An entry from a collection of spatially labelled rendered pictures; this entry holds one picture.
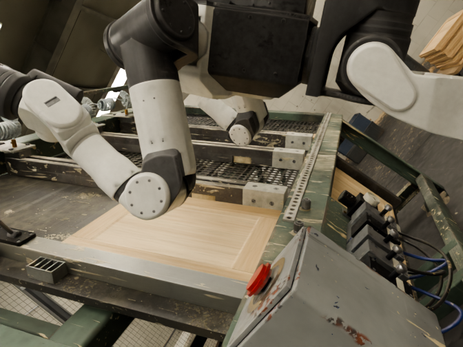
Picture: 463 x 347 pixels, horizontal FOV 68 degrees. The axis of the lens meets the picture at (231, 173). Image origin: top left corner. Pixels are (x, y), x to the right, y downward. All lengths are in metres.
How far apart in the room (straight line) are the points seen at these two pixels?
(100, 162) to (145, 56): 0.19
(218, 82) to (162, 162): 0.24
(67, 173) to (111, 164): 0.74
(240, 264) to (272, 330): 0.46
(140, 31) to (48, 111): 0.21
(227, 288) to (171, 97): 0.36
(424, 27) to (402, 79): 5.74
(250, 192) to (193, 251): 0.29
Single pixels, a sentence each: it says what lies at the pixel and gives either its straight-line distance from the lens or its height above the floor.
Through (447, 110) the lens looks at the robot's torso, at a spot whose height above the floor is 0.79.
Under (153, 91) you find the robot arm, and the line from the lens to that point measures 0.59.
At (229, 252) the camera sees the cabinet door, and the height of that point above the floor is 0.96.
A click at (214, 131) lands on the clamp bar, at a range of 1.80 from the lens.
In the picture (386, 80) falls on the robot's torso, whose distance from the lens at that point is 0.70.
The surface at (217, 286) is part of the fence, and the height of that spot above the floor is 0.95.
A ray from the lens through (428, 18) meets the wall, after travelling 6.47.
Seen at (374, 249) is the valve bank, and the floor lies 0.75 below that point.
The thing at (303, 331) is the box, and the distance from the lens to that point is 0.33.
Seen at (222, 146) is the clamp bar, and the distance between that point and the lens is 1.47.
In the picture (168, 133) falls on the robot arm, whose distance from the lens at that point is 0.58.
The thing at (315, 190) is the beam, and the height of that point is 0.84.
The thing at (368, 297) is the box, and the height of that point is 0.85.
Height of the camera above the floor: 1.00
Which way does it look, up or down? 5 degrees up
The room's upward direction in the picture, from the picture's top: 55 degrees counter-clockwise
